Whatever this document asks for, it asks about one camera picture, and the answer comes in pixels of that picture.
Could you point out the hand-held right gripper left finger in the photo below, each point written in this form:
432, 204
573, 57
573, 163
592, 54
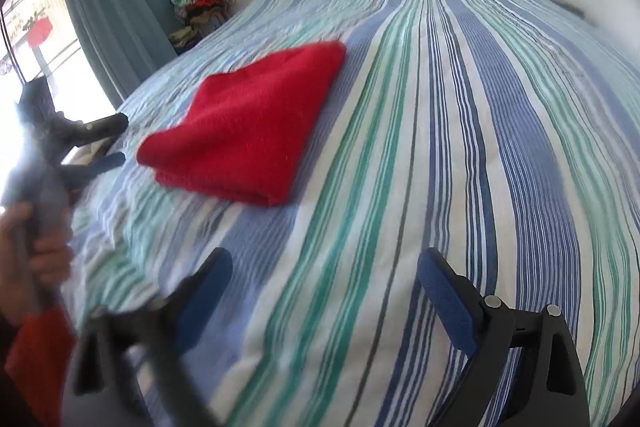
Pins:
200, 302

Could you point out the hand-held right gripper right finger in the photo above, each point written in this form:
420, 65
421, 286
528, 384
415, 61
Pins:
447, 307

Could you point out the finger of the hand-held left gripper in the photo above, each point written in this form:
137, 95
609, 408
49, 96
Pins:
102, 126
100, 164

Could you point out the red knit sweater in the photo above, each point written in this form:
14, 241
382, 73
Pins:
250, 117

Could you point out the pile of mixed clothes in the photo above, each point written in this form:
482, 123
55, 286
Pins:
202, 4

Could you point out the person's left hand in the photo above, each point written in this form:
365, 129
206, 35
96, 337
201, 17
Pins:
20, 272

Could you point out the red sign outside window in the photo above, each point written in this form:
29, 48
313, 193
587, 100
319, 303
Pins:
40, 32

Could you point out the striped bed sheet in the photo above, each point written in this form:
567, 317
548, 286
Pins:
425, 157

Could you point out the person's red garment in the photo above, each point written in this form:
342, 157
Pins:
42, 362

